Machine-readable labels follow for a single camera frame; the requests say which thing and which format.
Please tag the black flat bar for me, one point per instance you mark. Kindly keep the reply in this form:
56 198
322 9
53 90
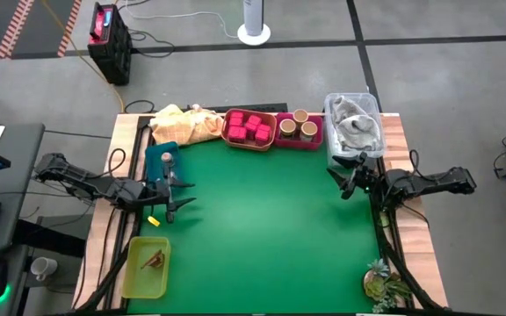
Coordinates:
257 107

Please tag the potted succulent plant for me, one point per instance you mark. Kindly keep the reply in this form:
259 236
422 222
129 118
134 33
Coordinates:
382 285

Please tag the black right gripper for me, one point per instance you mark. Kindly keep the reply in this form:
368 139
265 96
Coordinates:
367 180

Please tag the green table mat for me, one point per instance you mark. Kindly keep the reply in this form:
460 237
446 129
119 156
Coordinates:
257 241

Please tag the grey desk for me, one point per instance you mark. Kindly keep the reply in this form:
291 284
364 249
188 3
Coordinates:
20 145

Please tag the white tower fan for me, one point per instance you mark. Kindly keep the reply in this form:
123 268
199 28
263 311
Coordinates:
253 26

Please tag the orange plastic bin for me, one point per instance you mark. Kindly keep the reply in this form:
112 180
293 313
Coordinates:
270 120

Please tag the yellow-green plastic bin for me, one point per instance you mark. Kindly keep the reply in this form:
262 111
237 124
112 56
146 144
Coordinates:
147 285

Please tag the teal plastic bin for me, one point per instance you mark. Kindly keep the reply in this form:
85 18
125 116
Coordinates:
154 160

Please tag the black and red toolbox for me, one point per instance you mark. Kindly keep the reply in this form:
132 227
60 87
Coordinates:
110 44

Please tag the small glass spice jar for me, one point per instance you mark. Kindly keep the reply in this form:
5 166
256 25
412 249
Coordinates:
167 157

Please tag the clear plastic storage container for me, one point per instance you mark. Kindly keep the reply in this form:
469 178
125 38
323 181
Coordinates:
354 151

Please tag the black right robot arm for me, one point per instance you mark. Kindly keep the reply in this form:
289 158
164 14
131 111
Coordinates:
433 182

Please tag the white mug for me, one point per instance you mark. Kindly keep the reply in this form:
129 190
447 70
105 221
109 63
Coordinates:
44 267

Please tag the grey crumpled cloth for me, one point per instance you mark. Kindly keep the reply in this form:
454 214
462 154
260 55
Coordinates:
356 127

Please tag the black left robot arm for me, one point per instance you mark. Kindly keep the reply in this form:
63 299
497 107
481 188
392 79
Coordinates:
86 184

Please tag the black table frame rail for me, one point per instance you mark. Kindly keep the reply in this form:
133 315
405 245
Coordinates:
112 276
404 274

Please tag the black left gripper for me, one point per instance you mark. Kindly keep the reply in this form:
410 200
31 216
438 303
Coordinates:
158 193

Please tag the pink plastic bin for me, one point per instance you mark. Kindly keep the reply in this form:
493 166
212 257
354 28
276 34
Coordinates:
316 145

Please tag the yellow crumpled cloth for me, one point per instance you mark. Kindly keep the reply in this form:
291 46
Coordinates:
182 125

